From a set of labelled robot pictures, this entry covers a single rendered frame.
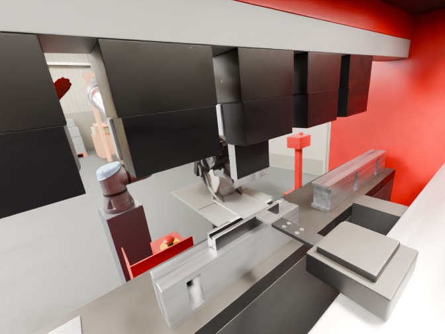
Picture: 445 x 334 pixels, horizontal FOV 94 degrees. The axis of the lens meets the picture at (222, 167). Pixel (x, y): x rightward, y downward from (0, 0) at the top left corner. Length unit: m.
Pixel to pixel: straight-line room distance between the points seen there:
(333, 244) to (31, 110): 0.41
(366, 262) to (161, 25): 0.41
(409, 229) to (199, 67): 0.49
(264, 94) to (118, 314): 0.52
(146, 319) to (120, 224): 0.73
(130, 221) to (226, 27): 1.02
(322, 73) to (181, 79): 0.37
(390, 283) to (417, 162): 0.90
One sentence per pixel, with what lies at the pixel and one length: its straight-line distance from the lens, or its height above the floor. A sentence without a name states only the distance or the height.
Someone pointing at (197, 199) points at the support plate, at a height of 1.00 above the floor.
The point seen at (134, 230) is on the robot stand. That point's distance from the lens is 1.23.
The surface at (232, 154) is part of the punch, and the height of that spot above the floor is 1.16.
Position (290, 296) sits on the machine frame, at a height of 0.74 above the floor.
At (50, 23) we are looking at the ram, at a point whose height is 1.35.
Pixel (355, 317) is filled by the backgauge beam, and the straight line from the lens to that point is 0.37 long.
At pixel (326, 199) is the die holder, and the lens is 0.77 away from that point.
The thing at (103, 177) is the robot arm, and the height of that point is 0.96.
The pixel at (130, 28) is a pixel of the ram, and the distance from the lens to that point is 0.31.
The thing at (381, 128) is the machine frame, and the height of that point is 1.05.
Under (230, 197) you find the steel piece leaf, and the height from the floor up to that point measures 1.00.
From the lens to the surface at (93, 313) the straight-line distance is 0.59.
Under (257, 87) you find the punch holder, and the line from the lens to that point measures 0.41.
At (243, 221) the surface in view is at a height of 1.00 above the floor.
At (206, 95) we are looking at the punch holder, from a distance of 0.33.
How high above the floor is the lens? 1.27
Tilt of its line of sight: 18 degrees down
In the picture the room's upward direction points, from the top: 6 degrees counter-clockwise
